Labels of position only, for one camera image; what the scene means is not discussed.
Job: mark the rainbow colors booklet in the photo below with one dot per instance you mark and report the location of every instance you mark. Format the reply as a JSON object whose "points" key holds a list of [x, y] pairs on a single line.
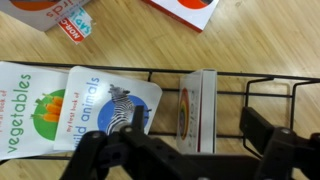
{"points": [[200, 110]]}

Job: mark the wild animals zebra booklet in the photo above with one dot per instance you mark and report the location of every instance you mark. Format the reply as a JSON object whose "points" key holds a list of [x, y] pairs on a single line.
{"points": [[86, 100]]}

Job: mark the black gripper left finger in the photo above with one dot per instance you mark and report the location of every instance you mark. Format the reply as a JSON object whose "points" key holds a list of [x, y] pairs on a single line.
{"points": [[110, 156]]}

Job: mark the orange circle black animal booklet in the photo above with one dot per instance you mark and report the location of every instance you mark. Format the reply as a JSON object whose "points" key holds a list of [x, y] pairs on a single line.
{"points": [[186, 13]]}

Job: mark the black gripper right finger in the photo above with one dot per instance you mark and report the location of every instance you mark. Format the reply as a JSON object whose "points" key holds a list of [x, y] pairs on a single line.
{"points": [[280, 150]]}

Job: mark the orange circle birds booklet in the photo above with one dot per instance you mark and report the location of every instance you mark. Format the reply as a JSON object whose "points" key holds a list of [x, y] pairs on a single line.
{"points": [[33, 15]]}

